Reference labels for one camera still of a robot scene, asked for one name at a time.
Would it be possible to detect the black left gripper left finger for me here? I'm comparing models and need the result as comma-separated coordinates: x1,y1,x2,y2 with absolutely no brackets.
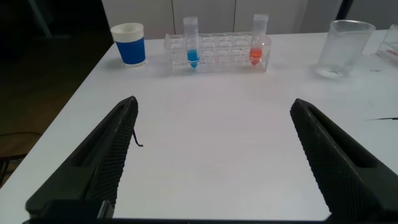
24,95,139,220

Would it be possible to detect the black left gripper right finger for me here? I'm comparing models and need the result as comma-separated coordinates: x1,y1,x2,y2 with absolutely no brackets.
290,98,398,224

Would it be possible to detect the test tube with blue pigment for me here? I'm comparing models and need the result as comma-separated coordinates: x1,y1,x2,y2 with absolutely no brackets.
183,16,200,69

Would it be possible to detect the clear plastic beaker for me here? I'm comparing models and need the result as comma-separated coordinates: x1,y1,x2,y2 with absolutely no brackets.
315,19,376,78

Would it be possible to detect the clear acrylic test tube rack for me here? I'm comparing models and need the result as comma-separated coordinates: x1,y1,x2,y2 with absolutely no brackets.
375,24,398,65
164,32,272,74

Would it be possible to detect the test tube with red pigment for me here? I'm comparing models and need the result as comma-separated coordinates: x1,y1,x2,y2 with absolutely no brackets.
249,13,269,67

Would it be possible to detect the short black thread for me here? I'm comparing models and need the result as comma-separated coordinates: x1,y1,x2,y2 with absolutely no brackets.
132,129,144,147

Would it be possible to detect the blue banded white paper cup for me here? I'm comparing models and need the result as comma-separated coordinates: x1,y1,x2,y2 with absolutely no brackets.
110,22,146,68

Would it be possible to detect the metal chair frame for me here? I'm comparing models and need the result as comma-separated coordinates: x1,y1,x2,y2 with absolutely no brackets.
0,153,28,186

